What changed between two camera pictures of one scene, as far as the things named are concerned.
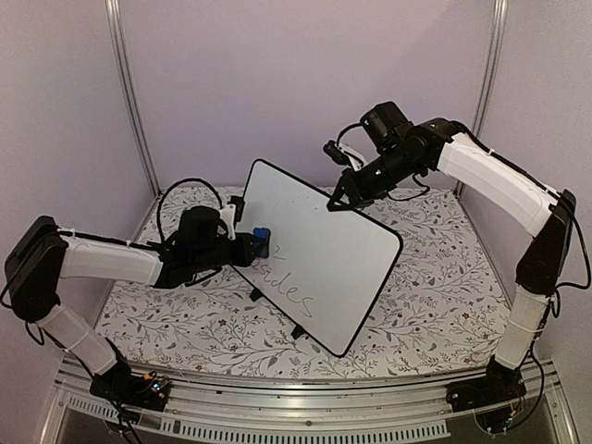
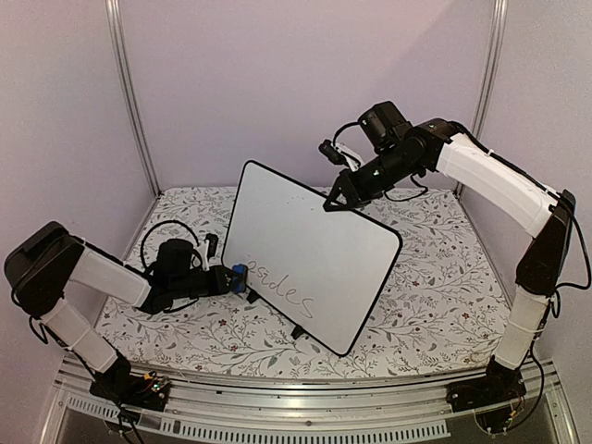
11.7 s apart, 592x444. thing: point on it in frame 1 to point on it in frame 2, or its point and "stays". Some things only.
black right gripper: x=343 y=186 stays
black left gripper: x=244 y=256 to x=219 y=286
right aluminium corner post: x=490 y=78 stays
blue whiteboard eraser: x=261 y=241 to x=240 y=277
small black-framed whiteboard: x=327 y=268 stays
